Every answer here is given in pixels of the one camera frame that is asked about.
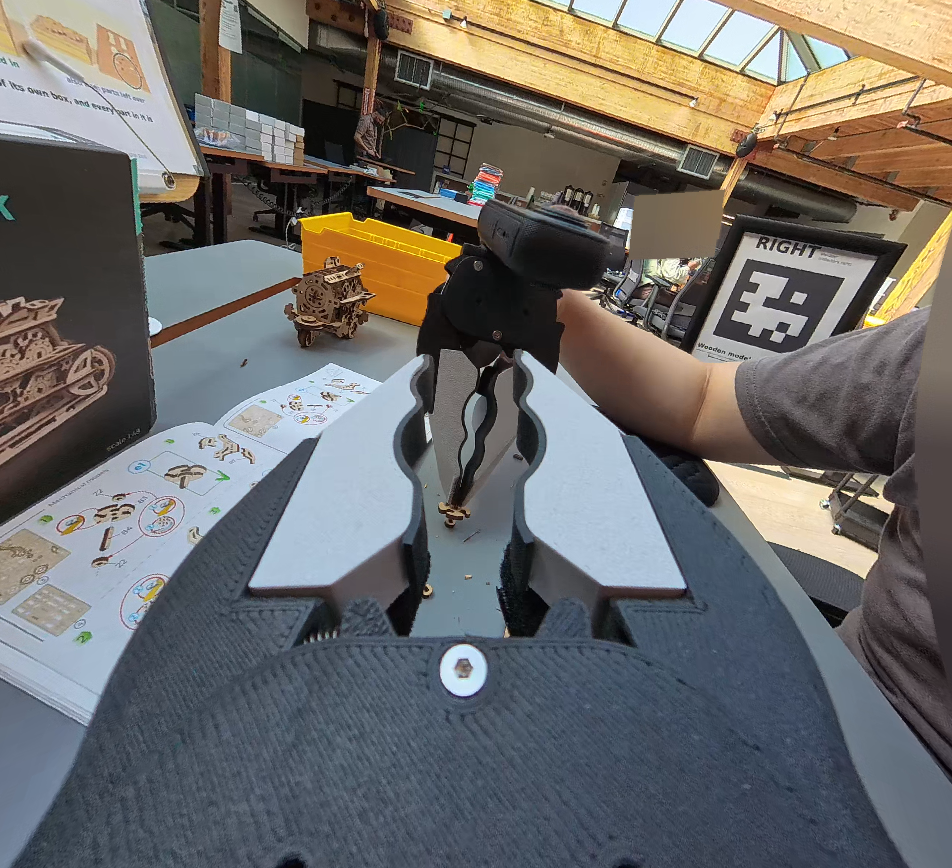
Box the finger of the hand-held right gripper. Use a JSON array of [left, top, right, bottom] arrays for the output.
[[455, 362, 522, 508], [430, 351, 480, 508]]

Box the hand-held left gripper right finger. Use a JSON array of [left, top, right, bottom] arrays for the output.
[[497, 351, 689, 637]]

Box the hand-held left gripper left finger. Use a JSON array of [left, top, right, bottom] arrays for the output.
[[247, 353, 434, 637]]

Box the person's right forearm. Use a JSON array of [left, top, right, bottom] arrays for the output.
[[558, 290, 778, 467]]

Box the assembled wooden model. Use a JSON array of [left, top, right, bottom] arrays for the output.
[[284, 256, 376, 348]]

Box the black model kit box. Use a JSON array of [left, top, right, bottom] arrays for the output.
[[0, 128, 159, 523]]

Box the black textured pad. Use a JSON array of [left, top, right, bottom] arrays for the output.
[[654, 448, 721, 508]]

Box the grey topped table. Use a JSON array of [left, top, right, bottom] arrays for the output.
[[366, 185, 484, 244]]

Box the yellow plastic bin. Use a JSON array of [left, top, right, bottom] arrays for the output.
[[297, 211, 464, 328]]

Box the open instruction booklet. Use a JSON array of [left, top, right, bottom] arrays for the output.
[[0, 362, 384, 726]]

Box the black office chair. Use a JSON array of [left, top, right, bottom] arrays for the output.
[[770, 541, 867, 624]]

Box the wooden desk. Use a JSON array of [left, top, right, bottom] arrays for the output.
[[201, 143, 395, 244]]

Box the black rolling cart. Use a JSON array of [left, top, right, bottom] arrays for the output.
[[822, 470, 897, 553]]

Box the black framed marker sign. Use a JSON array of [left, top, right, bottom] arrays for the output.
[[680, 215, 908, 367]]

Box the stack of white boxes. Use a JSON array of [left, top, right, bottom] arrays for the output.
[[193, 93, 306, 166]]

